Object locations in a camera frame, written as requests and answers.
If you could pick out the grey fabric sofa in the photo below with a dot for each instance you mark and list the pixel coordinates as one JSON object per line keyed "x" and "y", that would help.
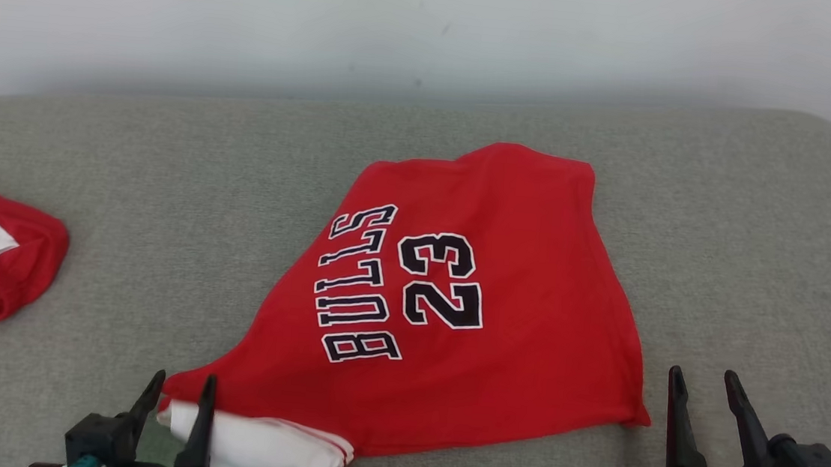
{"x": 165, "y": 166}

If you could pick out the red Bulls 23 jersey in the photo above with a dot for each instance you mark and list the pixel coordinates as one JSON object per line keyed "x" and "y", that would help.
{"x": 496, "y": 346}

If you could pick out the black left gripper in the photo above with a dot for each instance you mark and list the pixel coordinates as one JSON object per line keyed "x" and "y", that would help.
{"x": 104, "y": 443}

